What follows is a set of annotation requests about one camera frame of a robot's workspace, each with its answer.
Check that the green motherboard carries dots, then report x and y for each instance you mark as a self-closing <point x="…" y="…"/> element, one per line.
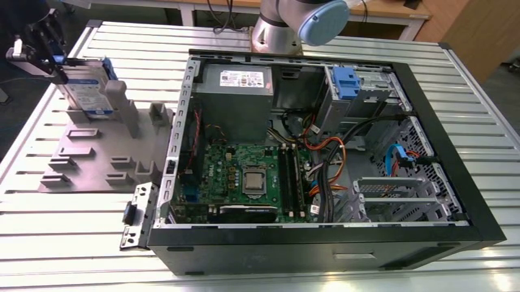
<point x="220" y="155"/>

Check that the grey metal drive cage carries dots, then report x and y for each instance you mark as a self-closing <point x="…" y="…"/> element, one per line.
<point x="352" y="112"/>

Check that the black case fan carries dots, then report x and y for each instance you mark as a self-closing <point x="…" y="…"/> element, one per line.
<point x="187" y="134"/>

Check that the CPU socket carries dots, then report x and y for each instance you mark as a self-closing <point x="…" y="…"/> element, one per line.
<point x="255" y="194"/>

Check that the black graphics card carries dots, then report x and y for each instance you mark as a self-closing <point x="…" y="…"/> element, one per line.
<point x="243" y="212"/>

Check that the grey parts rack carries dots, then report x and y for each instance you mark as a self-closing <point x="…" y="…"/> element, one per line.
<point x="101" y="158"/>

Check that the silver CPU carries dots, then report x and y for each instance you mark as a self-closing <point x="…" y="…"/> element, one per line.
<point x="254" y="181"/>

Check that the grey power supply unit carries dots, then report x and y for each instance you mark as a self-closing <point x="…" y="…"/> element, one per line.
<point x="231" y="112"/>

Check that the silver disk bay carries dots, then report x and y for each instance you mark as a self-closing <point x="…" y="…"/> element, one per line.
<point x="395" y="199"/>

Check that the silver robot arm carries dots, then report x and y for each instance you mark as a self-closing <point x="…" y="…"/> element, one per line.
<point x="271" y="33"/>

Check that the black open PC case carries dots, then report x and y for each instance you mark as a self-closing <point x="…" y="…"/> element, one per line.
<point x="283" y="252"/>

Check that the RAM stick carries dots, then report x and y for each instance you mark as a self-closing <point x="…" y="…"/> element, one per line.
<point x="296" y="179"/>
<point x="284" y="179"/>

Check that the wooden cabinet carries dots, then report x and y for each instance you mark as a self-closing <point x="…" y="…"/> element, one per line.
<point x="478" y="39"/>

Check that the silver hinged slot bracket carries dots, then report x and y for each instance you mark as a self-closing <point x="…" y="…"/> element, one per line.
<point x="144" y="207"/>

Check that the hard disk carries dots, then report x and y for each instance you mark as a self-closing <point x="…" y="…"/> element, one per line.
<point x="86" y="91"/>

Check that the wooden desk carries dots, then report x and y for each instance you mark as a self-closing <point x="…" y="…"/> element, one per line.
<point x="389" y="13"/>

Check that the blue plastic drive latch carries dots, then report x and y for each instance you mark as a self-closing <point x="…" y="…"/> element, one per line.
<point x="344" y="88"/>

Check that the white desk frame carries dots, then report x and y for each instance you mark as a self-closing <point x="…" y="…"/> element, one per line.
<point x="185" y="16"/>

